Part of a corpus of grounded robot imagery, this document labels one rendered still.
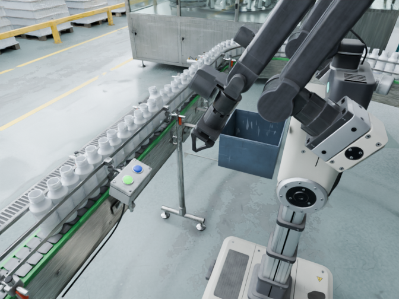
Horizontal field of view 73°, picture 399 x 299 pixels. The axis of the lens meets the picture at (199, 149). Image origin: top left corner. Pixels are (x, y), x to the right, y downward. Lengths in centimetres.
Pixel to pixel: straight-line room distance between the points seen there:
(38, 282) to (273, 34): 90
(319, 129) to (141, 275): 162
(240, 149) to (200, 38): 327
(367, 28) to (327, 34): 558
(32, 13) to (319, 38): 736
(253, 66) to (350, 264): 184
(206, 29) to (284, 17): 391
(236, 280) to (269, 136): 85
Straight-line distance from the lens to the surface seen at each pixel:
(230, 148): 146
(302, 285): 174
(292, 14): 58
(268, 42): 59
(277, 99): 60
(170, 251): 207
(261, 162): 146
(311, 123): 63
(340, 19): 58
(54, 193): 94
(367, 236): 247
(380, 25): 618
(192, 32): 457
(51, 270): 101
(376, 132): 65
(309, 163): 88
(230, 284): 166
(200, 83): 66
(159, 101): 134
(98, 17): 902
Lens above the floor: 173
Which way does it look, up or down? 36 degrees down
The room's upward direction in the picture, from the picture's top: straight up
